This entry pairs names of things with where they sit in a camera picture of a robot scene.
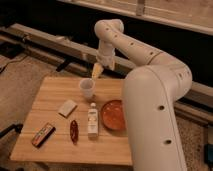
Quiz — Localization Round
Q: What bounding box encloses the white sponge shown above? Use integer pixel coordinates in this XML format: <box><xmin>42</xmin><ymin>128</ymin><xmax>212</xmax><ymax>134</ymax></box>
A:
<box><xmin>58</xmin><ymin>100</ymin><xmax>77</xmax><ymax>118</ymax></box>

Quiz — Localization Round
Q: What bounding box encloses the black clamp handle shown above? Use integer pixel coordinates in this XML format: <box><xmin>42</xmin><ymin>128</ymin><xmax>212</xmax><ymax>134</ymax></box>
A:
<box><xmin>0</xmin><ymin>124</ymin><xmax>23</xmax><ymax>139</ymax></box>

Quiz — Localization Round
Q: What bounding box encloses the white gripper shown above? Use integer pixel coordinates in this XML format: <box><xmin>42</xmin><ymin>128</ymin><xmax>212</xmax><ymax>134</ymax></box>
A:
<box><xmin>92</xmin><ymin>48</ymin><xmax>115</xmax><ymax>79</ymax></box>

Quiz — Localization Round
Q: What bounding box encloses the dark red oval object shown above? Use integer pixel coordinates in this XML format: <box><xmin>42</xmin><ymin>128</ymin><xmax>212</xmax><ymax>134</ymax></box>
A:
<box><xmin>70</xmin><ymin>120</ymin><xmax>79</xmax><ymax>144</ymax></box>

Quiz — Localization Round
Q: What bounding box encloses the orange round plate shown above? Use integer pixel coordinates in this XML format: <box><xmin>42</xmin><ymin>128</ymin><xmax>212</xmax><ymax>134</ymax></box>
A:
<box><xmin>101</xmin><ymin>100</ymin><xmax>126</xmax><ymax>131</ymax></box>

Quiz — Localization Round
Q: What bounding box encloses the white small bottle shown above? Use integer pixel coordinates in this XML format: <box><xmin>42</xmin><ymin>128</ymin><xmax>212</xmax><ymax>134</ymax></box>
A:
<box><xmin>87</xmin><ymin>103</ymin><xmax>99</xmax><ymax>138</ymax></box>

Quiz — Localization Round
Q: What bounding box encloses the black cable on floor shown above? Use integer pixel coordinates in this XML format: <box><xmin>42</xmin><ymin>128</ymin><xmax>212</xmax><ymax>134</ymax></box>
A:
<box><xmin>0</xmin><ymin>53</ymin><xmax>29</xmax><ymax>75</ymax></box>

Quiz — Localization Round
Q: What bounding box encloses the blue object at right edge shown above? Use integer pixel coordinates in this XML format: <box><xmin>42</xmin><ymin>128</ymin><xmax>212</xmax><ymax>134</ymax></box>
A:
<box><xmin>204</xmin><ymin>144</ymin><xmax>213</xmax><ymax>164</ymax></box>

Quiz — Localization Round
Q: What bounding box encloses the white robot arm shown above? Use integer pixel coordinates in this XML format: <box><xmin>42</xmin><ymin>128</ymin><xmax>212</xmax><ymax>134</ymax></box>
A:
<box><xmin>94</xmin><ymin>19</ymin><xmax>192</xmax><ymax>171</ymax></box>

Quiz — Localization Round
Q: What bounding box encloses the wooden board table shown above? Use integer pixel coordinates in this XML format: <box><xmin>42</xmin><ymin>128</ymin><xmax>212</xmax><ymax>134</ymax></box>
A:
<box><xmin>10</xmin><ymin>77</ymin><xmax>132</xmax><ymax>166</ymax></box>

